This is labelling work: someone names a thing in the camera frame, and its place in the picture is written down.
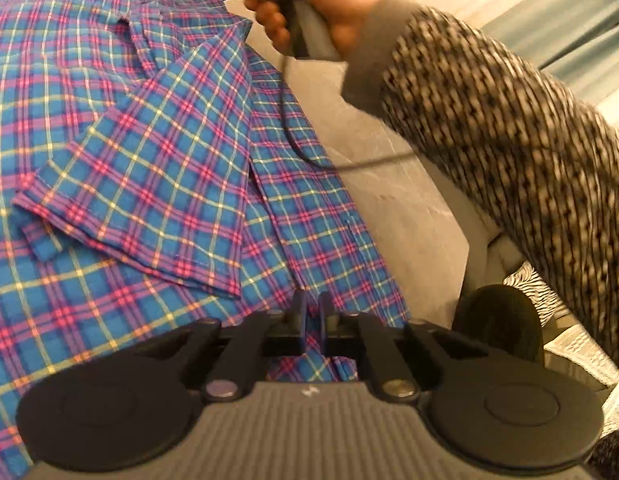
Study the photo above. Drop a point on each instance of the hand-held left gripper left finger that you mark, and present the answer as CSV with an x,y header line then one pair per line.
x,y
300,321

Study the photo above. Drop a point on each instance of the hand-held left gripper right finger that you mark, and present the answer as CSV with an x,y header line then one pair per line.
x,y
325,321

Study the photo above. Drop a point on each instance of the blue pink plaid shirt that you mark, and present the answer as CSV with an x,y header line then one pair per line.
x,y
139,160

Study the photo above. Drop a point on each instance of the person's right forearm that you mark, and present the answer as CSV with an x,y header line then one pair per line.
x,y
489,135

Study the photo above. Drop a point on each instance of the person's right hand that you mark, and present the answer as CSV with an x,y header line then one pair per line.
x,y
339,5

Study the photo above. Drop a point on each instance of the black round cushion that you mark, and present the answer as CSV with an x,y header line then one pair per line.
x,y
499,320

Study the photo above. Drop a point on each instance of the pale striped curtain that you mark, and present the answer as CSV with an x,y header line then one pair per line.
x,y
564,10

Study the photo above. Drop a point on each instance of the zebra patterned cloth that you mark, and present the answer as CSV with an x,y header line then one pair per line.
x,y
579,360

